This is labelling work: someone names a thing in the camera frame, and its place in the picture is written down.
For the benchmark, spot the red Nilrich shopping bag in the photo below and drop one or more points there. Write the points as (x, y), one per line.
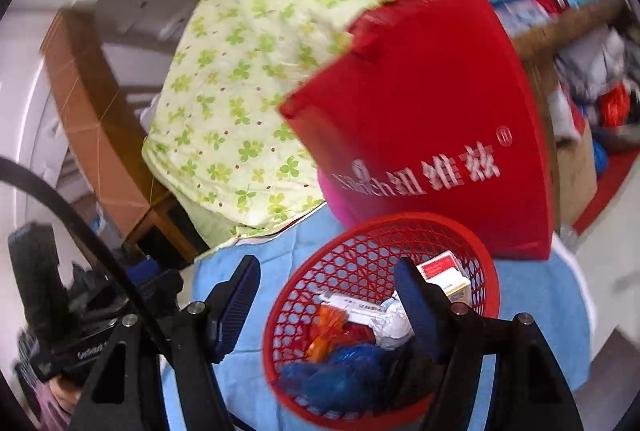
(430, 110)

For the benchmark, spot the red plastic mesh basket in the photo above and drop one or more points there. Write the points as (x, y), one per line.
(360, 263)

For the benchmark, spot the left hand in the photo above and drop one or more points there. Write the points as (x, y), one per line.
(65, 392)

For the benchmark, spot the black plastic bag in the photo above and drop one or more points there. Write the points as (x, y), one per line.
(413, 376)

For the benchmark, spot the pink pillow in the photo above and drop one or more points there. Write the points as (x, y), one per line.
(338, 207)

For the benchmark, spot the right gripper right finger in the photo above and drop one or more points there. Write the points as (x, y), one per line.
(529, 391)

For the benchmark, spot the orange white carton box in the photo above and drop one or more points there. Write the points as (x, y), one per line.
(445, 271)

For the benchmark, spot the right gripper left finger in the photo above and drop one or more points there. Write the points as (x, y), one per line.
(124, 390)

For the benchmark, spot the blue plastic bag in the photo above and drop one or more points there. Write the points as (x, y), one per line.
(348, 381)

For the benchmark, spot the orange white wrapper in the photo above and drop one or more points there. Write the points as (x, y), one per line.
(344, 321)

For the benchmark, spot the red plastic bag strip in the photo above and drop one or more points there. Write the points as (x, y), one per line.
(352, 334)

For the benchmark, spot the green clover patterned quilt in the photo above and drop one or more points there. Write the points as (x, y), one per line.
(217, 140)

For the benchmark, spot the brown wooden cabinet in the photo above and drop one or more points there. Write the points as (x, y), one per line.
(106, 139)

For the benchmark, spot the long white medicine box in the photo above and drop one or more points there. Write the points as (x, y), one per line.
(358, 311)

